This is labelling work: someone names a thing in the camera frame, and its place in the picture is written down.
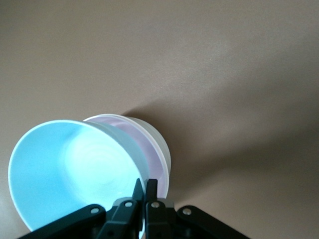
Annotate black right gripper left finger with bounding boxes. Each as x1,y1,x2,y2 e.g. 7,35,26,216
97,177,146,239

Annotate brown table cloth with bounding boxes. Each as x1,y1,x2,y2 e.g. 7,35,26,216
0,0,319,239

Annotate blue plastic bowl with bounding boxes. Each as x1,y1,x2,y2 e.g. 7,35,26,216
7,119,148,239

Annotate white plastic bowl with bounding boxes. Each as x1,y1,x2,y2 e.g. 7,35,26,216
121,115,173,198

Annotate pink plastic bowl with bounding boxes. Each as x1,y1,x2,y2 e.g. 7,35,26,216
83,114,170,200

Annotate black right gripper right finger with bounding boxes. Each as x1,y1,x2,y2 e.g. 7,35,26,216
145,178,175,239

